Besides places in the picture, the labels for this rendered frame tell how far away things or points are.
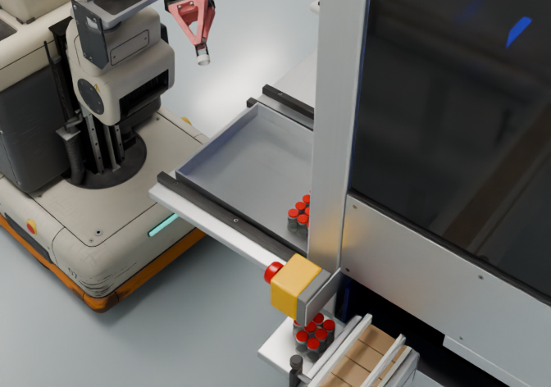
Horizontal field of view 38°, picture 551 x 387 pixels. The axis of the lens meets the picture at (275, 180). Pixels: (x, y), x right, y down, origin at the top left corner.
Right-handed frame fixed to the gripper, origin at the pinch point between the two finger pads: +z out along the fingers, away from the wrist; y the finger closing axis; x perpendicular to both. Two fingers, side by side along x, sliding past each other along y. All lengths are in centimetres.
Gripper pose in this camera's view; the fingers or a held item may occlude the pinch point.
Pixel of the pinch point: (198, 42)
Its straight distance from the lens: 139.3
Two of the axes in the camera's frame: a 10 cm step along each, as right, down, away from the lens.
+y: -2.2, -2.1, -9.5
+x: 9.6, -2.5, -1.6
